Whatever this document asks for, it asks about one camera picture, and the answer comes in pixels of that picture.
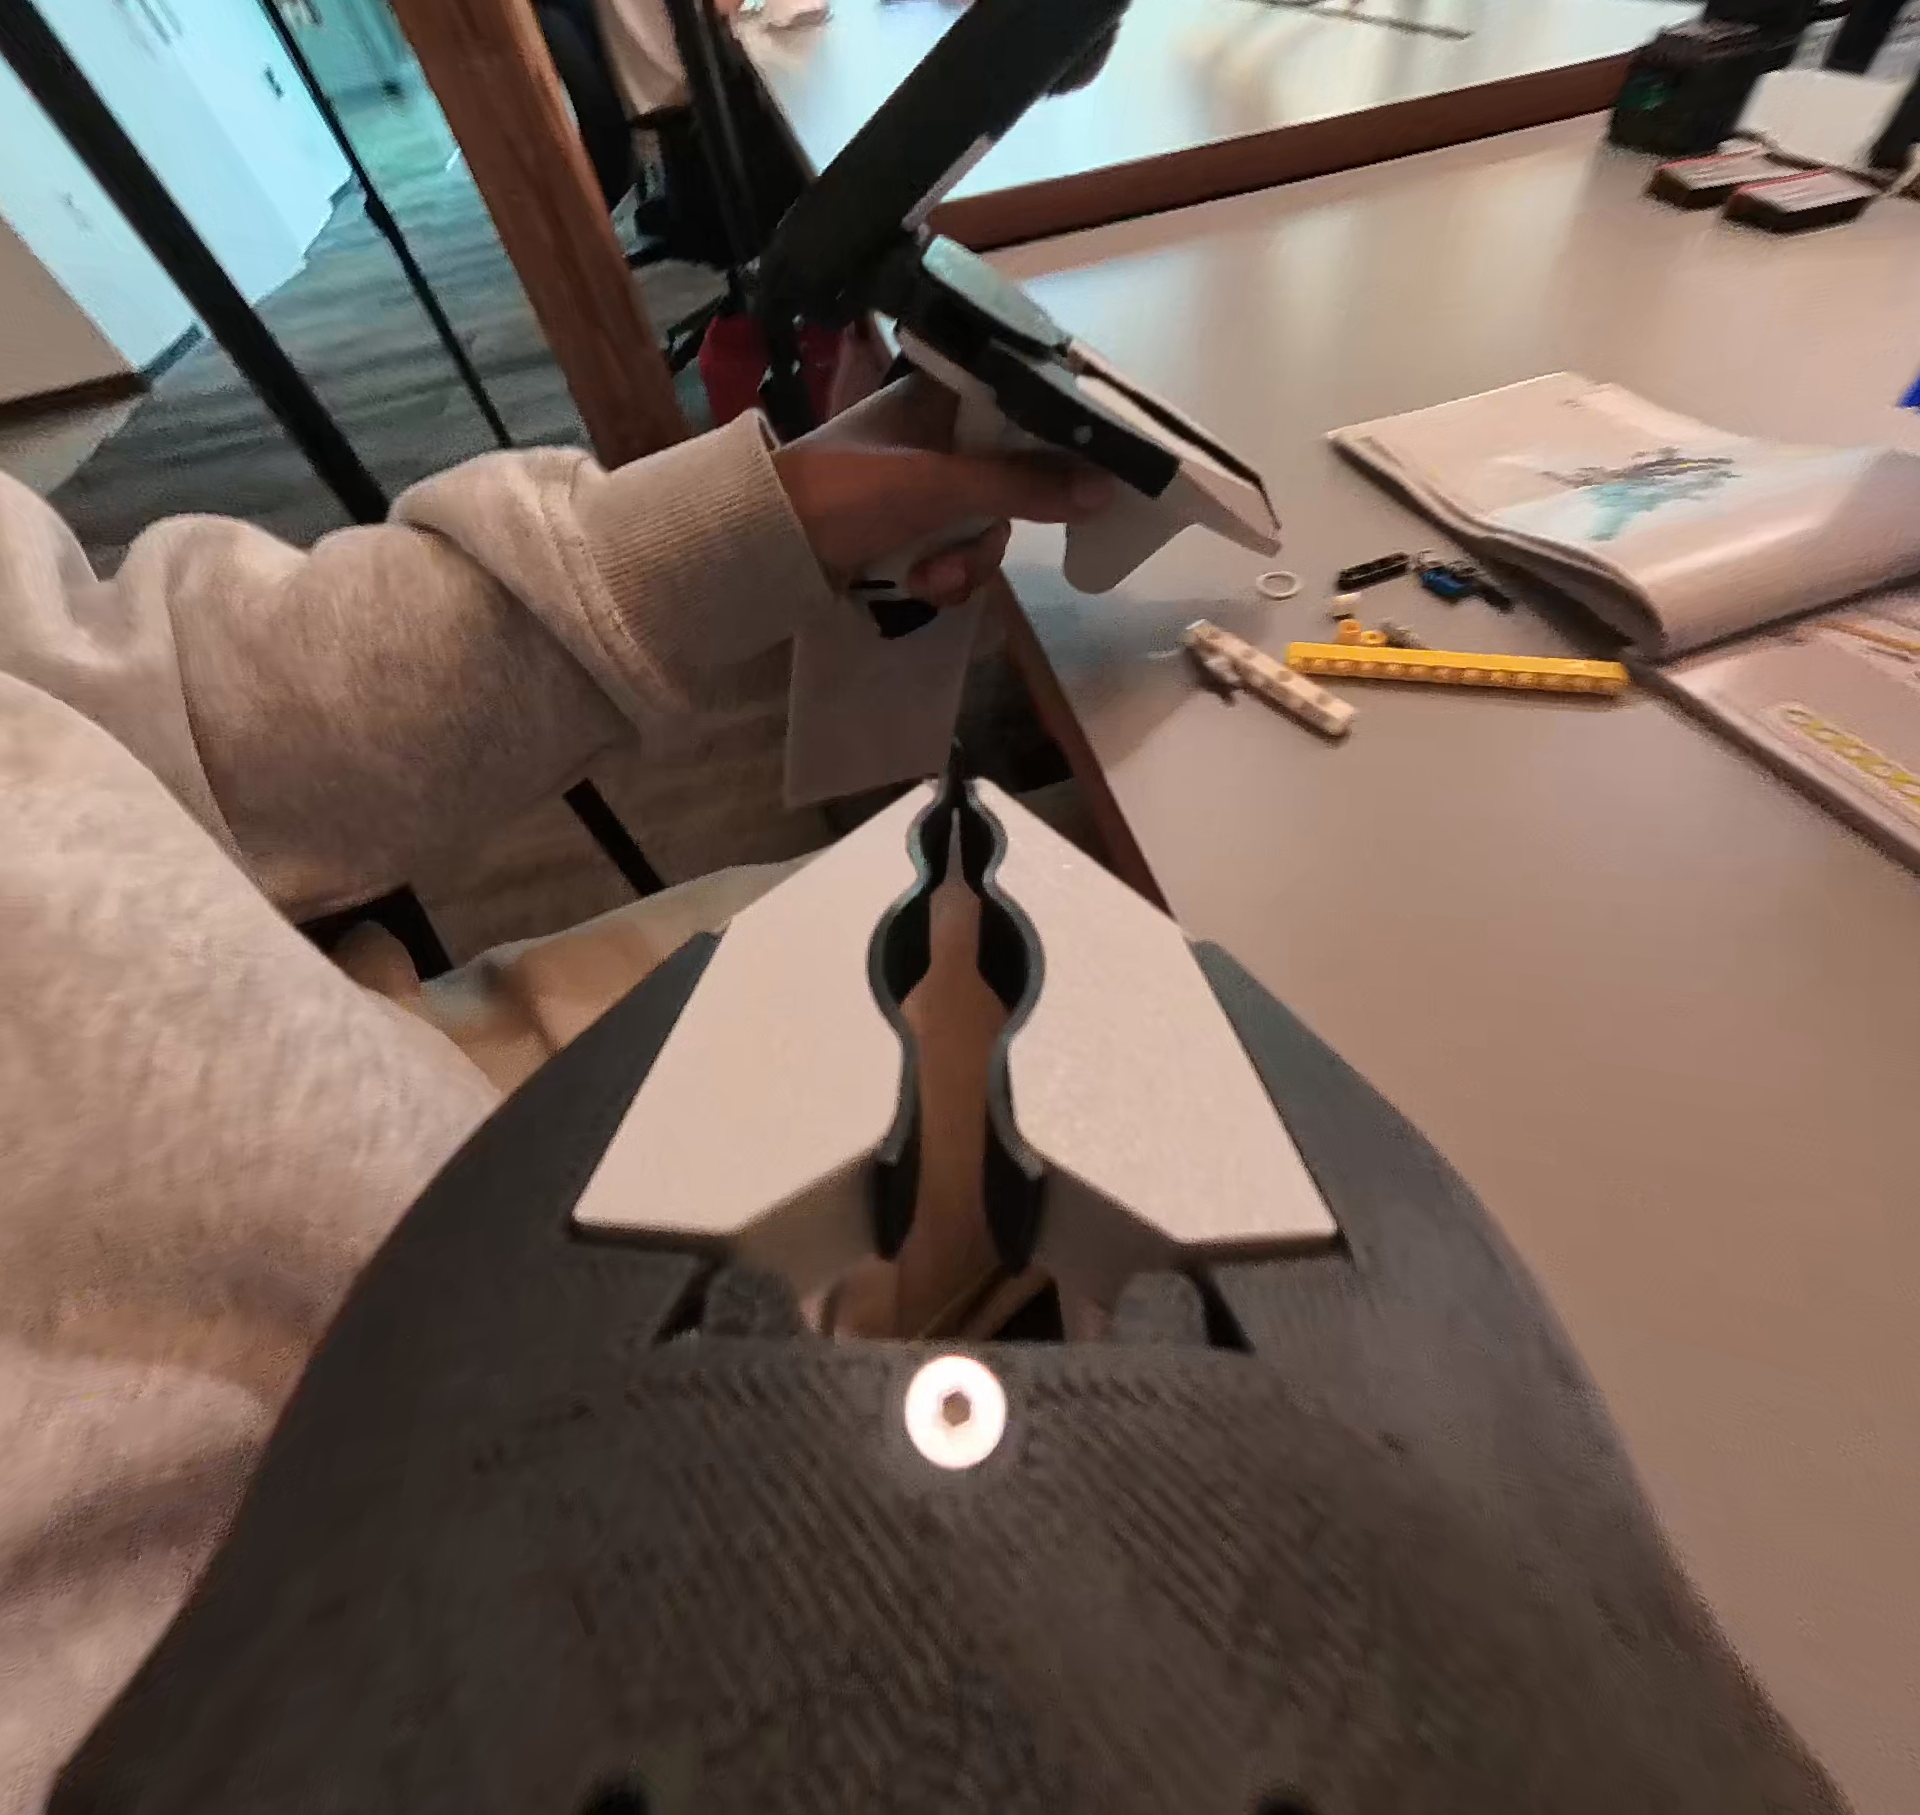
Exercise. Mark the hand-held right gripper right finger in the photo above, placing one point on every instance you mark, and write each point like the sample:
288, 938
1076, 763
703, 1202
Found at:
1155, 1097

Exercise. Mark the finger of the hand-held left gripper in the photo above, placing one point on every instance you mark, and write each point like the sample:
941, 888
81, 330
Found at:
1185, 423
1201, 497

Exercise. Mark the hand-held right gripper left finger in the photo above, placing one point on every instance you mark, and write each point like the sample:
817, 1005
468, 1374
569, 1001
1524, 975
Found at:
750, 1097

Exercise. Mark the person's left forearm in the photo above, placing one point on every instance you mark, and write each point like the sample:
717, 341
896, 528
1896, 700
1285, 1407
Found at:
525, 644

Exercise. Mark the black lego piece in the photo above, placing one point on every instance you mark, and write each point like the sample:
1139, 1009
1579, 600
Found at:
1372, 570

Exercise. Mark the white lego beam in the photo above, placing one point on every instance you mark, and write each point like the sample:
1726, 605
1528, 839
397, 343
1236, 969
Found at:
1274, 682

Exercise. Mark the blue black lego pin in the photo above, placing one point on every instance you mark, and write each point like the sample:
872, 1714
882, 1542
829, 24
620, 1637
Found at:
1446, 582

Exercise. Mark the yellow lego beam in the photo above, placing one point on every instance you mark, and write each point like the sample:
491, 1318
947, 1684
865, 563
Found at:
1456, 667

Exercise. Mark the lego instruction booklet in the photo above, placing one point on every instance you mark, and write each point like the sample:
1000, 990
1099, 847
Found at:
1651, 526

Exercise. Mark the person's left hand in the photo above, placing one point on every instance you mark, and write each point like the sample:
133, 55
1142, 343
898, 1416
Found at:
900, 512

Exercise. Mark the red cloth bag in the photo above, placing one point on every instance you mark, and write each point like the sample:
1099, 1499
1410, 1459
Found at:
735, 369

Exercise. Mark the black metal stand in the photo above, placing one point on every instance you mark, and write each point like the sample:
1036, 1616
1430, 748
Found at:
721, 121

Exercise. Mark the long grey table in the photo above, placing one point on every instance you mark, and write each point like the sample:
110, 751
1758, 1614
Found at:
1274, 76

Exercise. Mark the flat black red battery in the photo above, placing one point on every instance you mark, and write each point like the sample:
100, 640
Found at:
1714, 176
1800, 202

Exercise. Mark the black box green light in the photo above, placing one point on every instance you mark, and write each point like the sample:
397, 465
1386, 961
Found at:
1680, 91

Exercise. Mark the person's grey sweatshirt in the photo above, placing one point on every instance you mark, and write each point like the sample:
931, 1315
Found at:
152, 1170

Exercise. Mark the wooden post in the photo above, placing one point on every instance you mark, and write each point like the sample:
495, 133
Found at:
510, 167

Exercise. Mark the black metal frame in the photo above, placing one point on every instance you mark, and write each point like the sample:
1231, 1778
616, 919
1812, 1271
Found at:
180, 242

